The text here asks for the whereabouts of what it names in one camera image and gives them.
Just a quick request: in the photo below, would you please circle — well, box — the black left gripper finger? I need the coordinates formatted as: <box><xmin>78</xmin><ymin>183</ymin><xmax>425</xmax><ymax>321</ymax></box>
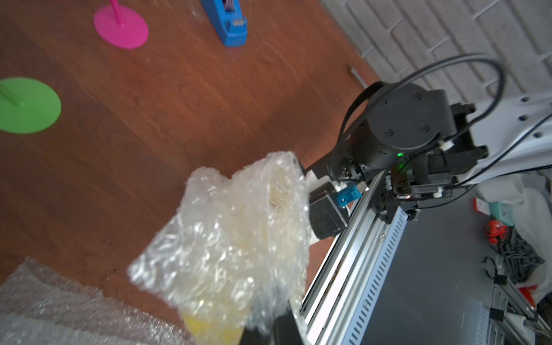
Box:
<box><xmin>239</xmin><ymin>305</ymin><xmax>305</xmax><ymax>345</ymax></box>

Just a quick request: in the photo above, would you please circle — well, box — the pink plastic wine glass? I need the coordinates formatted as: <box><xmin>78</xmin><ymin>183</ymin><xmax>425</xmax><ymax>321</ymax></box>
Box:
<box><xmin>93</xmin><ymin>0</ymin><xmax>149</xmax><ymax>50</ymax></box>

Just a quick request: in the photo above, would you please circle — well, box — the yellow plastic wine glass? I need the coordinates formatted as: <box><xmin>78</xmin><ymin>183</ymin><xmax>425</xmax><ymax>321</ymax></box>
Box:
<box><xmin>183</xmin><ymin>316</ymin><xmax>244</xmax><ymax>345</ymax></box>

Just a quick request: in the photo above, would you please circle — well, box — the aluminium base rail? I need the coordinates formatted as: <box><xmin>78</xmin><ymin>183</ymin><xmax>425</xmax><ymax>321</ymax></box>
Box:
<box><xmin>300</xmin><ymin>172</ymin><xmax>408</xmax><ymax>344</ymax></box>

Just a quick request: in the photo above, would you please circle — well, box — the black handled screwdriver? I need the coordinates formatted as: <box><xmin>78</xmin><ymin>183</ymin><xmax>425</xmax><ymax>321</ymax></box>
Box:
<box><xmin>346</xmin><ymin>64</ymin><xmax>368</xmax><ymax>89</ymax></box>

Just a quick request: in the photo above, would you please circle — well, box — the green plastic wine glass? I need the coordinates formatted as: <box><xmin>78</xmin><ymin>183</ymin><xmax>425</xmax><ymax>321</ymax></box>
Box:
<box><xmin>1</xmin><ymin>77</ymin><xmax>62</xmax><ymax>135</ymax></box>

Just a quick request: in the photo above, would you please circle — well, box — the blue tape dispenser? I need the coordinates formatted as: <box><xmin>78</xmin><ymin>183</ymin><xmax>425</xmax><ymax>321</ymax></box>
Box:
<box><xmin>201</xmin><ymin>0</ymin><xmax>248</xmax><ymax>47</ymax></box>

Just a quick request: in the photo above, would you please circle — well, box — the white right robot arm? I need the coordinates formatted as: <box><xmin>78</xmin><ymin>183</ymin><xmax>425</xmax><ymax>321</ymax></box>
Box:
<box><xmin>307</xmin><ymin>82</ymin><xmax>551</xmax><ymax>211</ymax></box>

